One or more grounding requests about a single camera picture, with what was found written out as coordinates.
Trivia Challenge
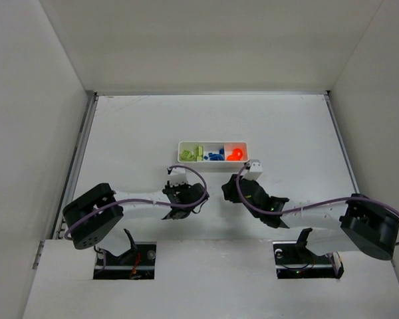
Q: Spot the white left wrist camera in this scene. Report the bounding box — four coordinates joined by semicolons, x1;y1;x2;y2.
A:
167;165;188;187

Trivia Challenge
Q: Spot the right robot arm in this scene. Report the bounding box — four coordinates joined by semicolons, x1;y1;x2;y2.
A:
221;175;399;261

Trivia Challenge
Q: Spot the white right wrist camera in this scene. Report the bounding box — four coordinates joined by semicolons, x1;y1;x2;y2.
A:
243;159;263;181

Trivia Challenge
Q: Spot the orange dome lego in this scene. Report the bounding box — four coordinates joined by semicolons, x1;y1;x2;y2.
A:
226;155;238;161
232;148;243;161

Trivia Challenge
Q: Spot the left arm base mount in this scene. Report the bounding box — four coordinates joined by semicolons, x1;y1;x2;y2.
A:
93;229;157;280

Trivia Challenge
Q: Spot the large blue arch lego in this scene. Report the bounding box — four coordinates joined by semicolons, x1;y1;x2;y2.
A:
204;153;224;161

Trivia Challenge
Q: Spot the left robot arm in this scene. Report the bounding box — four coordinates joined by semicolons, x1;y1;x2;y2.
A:
63;181;209;250

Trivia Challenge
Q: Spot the green square lego upside-down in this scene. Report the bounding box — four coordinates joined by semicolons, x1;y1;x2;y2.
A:
179;150;195;162

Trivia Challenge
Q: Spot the green curved slope lego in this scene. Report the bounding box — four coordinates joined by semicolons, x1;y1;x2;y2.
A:
194;146;204;161

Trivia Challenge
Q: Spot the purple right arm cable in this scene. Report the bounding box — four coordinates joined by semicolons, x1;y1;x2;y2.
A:
236;162;399;246

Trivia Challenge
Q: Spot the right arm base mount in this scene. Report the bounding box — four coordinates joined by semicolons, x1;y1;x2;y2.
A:
273;228;344;280

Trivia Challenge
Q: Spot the white three-compartment plastic tray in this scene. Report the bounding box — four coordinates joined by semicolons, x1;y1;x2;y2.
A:
177;141;249;170

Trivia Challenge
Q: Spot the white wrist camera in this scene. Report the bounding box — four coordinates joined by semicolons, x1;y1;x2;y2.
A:
243;159;263;181
167;165;188;187

